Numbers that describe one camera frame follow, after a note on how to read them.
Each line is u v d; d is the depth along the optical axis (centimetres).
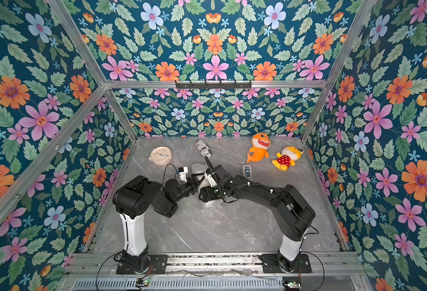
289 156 104
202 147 111
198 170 91
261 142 108
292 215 47
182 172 89
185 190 83
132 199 54
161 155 108
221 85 91
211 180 79
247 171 98
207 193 75
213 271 73
